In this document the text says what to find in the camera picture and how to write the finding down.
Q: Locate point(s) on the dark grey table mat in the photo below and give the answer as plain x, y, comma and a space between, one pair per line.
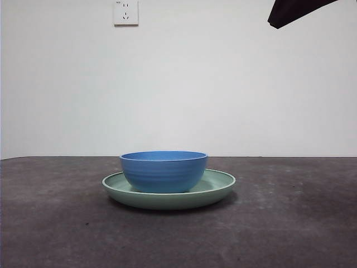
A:
55, 237

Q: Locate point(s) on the blue ribbed bowl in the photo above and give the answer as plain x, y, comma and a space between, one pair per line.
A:
164, 176

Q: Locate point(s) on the white wall socket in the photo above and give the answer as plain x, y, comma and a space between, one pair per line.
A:
126, 14

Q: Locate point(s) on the green round plate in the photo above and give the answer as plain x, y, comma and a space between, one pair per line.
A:
167, 201

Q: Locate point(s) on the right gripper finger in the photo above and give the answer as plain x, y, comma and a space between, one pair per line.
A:
290, 11

